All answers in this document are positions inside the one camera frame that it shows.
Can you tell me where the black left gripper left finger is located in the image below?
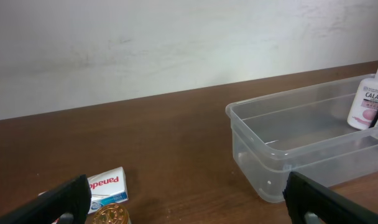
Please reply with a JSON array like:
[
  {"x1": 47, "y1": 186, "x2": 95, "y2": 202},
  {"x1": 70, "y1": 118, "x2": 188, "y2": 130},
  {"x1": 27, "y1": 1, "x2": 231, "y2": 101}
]
[{"x1": 0, "y1": 175, "x2": 91, "y2": 224}]

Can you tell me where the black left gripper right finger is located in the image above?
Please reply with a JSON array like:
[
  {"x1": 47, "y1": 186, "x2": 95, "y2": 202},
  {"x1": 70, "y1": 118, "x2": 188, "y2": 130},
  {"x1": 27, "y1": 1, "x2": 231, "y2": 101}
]
[{"x1": 283, "y1": 172, "x2": 378, "y2": 224}]

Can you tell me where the gold-lidded small jar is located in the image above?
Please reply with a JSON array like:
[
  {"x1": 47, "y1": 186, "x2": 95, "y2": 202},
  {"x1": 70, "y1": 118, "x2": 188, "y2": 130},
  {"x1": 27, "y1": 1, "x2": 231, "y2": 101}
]
[{"x1": 92, "y1": 203, "x2": 131, "y2": 224}]

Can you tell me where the clear plastic container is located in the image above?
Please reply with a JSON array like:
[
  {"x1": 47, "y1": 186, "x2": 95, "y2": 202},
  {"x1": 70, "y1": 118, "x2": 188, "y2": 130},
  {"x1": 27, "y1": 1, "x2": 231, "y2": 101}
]
[{"x1": 226, "y1": 77, "x2": 378, "y2": 203}]

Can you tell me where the white Calamol lotion bottle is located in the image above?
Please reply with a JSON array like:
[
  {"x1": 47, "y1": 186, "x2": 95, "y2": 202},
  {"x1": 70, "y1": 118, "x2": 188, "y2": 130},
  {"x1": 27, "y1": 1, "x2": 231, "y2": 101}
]
[{"x1": 347, "y1": 69, "x2": 378, "y2": 130}]

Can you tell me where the white Panadol box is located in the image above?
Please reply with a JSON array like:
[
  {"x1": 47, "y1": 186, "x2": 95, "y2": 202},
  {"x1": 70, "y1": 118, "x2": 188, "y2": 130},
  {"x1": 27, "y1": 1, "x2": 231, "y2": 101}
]
[{"x1": 39, "y1": 166, "x2": 129, "y2": 224}]

